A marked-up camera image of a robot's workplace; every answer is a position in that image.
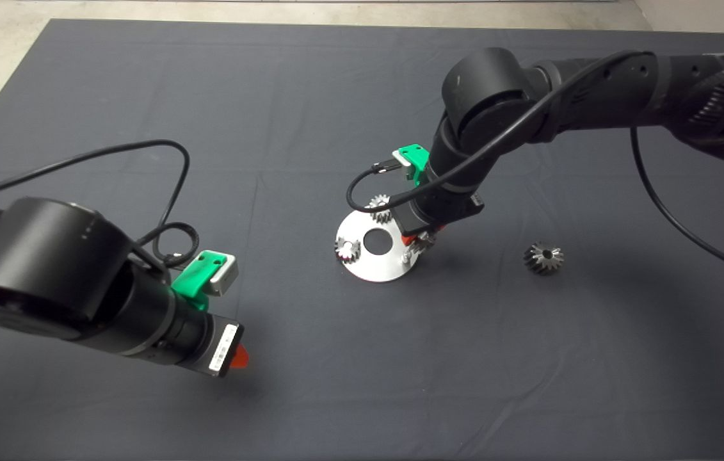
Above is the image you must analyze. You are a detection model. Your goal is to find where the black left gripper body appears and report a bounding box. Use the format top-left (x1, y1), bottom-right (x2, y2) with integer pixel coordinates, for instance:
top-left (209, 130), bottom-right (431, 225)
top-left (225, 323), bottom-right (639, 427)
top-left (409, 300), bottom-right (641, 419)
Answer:
top-left (157, 306), bottom-right (245, 378)

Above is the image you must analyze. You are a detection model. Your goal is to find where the green left camera mount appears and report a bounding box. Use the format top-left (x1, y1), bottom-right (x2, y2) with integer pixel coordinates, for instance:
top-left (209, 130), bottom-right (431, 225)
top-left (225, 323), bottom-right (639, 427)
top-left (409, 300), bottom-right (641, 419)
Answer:
top-left (171, 251), bottom-right (229, 311)

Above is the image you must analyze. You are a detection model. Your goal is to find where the black right camera cable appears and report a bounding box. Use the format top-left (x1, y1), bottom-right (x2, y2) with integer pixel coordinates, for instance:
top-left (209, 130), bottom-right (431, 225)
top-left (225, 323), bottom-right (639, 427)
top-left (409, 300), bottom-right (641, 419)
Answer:
top-left (346, 51), bottom-right (724, 280)

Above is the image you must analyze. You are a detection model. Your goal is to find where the green right camera mount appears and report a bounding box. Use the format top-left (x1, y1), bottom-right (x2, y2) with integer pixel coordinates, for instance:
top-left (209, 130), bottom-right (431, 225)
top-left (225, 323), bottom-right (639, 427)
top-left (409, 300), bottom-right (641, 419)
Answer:
top-left (398, 145), bottom-right (430, 183)

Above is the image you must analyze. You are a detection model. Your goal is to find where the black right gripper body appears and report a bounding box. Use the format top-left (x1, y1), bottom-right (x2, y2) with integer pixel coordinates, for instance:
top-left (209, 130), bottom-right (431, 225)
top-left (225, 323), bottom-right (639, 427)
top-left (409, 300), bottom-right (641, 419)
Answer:
top-left (396, 187), bottom-right (486, 236)

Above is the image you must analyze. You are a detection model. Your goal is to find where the dark grey table cloth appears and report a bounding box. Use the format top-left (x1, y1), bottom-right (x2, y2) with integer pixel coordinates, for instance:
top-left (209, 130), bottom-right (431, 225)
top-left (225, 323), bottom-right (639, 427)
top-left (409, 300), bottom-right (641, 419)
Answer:
top-left (0, 19), bottom-right (724, 461)

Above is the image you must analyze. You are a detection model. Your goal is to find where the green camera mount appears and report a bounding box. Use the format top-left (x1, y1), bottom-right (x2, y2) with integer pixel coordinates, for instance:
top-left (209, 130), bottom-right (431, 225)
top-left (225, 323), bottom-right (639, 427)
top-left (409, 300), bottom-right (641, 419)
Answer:
top-left (398, 145), bottom-right (430, 183)
top-left (171, 251), bottom-right (229, 311)

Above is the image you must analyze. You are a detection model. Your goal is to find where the large dark steel gear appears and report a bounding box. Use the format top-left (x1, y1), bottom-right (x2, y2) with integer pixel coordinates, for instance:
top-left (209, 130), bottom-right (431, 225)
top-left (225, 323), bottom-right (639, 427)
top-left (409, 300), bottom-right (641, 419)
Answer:
top-left (523, 241), bottom-right (565, 277)

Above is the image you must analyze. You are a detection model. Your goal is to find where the round metal plate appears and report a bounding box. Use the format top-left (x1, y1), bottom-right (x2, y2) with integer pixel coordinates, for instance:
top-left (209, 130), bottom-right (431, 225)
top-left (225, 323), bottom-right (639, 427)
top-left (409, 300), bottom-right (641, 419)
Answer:
top-left (336, 206), bottom-right (421, 283)

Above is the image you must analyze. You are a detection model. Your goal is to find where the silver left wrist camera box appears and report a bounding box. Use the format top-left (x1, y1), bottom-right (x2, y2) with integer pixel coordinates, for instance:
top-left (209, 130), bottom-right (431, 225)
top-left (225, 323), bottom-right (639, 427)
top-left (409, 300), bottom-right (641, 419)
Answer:
top-left (208, 250), bottom-right (239, 296)

